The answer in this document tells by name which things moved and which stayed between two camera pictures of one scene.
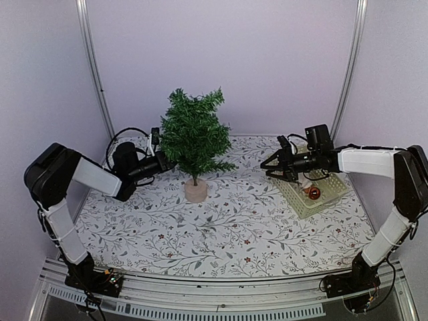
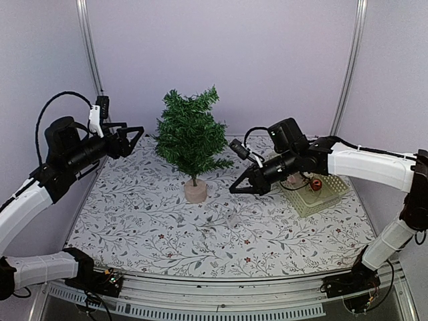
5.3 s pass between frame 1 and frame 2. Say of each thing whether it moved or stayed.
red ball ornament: moved
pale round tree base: stayed
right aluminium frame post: stayed
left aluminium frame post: stayed
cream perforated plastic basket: stayed
